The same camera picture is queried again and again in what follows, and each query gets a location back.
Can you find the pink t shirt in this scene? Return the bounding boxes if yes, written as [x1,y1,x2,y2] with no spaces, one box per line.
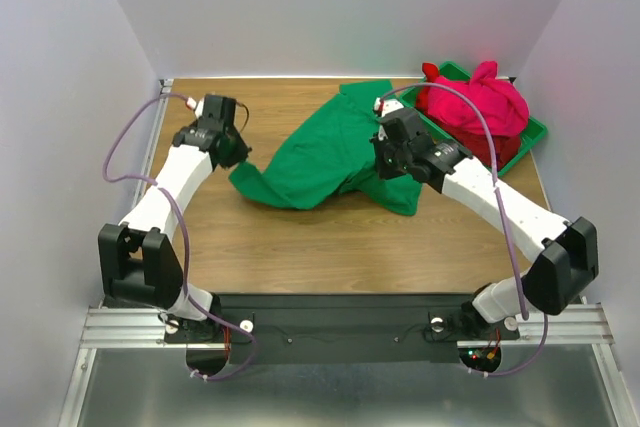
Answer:
[425,60,530,137]

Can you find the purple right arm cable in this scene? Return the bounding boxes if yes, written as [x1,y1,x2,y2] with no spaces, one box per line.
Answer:
[374,81,550,379]

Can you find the green t shirt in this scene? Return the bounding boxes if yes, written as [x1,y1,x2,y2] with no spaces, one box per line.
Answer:
[229,80,422,216]

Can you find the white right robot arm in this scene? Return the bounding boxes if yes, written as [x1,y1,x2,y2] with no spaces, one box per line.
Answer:
[371,99,599,337]

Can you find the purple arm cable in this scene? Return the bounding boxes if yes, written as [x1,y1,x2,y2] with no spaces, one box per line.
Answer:
[102,92,259,382]
[374,81,550,379]

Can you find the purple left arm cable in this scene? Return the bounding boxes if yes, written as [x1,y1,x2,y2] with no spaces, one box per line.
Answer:
[102,92,259,382]

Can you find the green plastic bin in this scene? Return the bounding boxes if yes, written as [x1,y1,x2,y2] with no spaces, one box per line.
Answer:
[399,61,548,175]

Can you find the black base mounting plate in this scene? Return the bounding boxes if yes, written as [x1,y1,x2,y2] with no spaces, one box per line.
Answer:
[164,291,521,366]

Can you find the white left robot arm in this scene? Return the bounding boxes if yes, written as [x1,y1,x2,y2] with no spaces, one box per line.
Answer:
[98,94,251,341]

